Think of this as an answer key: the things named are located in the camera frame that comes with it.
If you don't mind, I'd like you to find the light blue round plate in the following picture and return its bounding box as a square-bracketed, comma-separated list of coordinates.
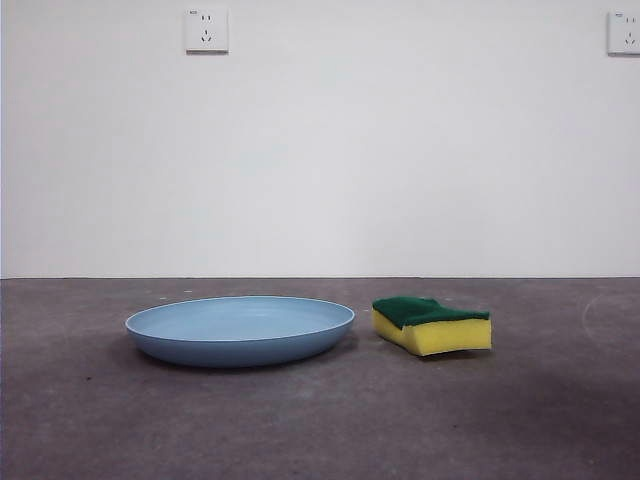
[125, 295, 357, 370]

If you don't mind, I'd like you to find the white wall socket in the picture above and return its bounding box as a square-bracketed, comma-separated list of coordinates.
[185, 6, 231, 55]
[607, 10, 640, 57]

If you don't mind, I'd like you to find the yellow sponge with green scourer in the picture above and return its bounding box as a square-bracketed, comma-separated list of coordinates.
[371, 296, 493, 358]

